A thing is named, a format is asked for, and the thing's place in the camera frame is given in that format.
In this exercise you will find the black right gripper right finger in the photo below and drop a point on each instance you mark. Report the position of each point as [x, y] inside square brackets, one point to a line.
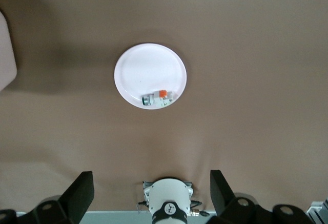
[225, 203]

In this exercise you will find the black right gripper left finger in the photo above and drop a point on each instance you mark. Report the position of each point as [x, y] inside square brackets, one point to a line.
[77, 195]

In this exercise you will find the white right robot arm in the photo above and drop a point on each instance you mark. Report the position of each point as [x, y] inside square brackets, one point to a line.
[169, 193]

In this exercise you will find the white lidded storage box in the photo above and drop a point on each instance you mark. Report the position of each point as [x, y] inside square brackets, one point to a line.
[6, 55]

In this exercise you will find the pink round plate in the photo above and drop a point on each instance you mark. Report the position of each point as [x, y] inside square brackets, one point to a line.
[148, 75]

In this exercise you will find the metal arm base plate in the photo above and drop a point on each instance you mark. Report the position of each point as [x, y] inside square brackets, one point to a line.
[146, 186]

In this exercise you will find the aluminium frame profile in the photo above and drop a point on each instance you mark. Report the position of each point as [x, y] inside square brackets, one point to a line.
[317, 208]

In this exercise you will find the white and green switch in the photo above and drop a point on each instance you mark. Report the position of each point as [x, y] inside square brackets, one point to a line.
[153, 101]

